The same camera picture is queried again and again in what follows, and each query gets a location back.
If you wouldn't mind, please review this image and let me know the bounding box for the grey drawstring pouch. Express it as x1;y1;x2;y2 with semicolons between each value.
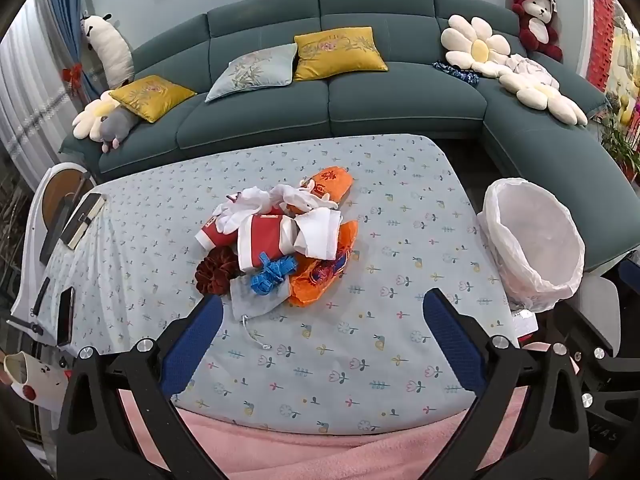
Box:
229;276;292;351

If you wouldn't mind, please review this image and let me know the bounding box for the grey stool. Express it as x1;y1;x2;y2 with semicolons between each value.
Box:
567;276;623;343

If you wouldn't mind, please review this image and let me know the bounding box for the blue curtain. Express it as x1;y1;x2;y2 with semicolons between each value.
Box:
47;0;103;103

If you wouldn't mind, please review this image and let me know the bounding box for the pink blanket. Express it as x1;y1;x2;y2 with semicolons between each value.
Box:
117;340;581;480

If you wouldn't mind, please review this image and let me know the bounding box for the blue patterned cloth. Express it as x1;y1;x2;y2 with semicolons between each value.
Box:
432;60;481;84

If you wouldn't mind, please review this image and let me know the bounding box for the dark grey book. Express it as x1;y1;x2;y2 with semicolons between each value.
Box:
39;195;76;266

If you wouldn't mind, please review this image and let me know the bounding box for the white knit glove red trim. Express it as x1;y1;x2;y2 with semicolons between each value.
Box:
294;208;344;262

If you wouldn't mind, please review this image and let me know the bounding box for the grey plush toy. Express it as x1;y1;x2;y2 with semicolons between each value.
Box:
99;107;137;154

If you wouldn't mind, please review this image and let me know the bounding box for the orange bag with red print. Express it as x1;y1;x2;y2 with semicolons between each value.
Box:
300;167;356;211

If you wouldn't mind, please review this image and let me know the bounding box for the red wall decoration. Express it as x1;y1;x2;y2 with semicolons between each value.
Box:
586;0;623;93

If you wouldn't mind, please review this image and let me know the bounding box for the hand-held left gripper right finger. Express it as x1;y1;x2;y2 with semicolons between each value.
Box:
422;287;592;480

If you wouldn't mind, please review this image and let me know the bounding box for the black notebook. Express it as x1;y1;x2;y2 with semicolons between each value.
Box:
61;192;107;251

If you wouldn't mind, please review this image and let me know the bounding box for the long white panda plush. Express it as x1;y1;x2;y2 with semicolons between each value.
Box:
80;12;135;88

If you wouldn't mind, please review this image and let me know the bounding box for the white chair with wooden seat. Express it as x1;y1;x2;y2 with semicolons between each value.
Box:
10;162;98;348

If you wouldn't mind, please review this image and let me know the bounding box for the black phone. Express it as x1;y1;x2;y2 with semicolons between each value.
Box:
56;287;76;347

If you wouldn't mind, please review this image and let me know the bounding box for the orange bag with blue print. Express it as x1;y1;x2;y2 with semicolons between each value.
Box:
287;220;360;307

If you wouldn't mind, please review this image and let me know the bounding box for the teal sectional sofa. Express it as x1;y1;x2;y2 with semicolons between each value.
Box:
59;0;640;273

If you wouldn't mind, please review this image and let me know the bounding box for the bin with white bag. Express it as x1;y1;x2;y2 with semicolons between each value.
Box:
476;177;586;313

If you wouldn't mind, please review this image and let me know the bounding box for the white box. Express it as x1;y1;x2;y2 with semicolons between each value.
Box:
512;310;540;346

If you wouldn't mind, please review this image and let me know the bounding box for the white daisy flower cushion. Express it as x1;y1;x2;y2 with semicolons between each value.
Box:
441;14;512;78
72;91;123;139
500;71;590;125

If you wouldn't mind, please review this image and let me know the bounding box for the white face-print mug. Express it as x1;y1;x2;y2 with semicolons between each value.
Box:
2;351;70;413

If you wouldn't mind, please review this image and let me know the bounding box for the green potted plant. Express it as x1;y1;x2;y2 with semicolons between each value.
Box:
597;92;640;181

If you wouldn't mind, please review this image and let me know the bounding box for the red monkey plush toy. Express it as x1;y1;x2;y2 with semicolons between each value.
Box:
511;0;563;63

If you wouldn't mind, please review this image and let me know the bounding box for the red and white paper cup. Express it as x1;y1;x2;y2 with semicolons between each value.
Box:
236;211;301;272

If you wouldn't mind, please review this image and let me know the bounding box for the red snack packet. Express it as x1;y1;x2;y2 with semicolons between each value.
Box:
199;215;240;250

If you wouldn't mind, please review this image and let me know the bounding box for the light blue embroidered cushion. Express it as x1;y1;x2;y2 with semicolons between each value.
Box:
205;42;299;103

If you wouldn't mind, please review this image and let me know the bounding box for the white sheer curtain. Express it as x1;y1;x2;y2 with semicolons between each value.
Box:
0;0;76;178

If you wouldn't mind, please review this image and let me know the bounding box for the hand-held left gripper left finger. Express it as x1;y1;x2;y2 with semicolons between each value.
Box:
55;294;224;480

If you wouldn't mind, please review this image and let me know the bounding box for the yellow embroidered cushion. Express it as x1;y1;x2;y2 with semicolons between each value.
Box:
293;26;389;82
109;75;197;123

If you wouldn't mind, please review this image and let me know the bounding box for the blue ribbon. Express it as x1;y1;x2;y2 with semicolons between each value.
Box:
250;255;299;297

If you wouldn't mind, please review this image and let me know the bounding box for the red curtain bow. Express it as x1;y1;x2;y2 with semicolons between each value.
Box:
61;61;85;95

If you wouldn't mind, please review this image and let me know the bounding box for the black slim device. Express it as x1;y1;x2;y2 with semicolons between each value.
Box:
31;276;52;317

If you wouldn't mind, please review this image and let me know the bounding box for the white pink folded cloth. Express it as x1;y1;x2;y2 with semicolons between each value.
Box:
504;54;560;90

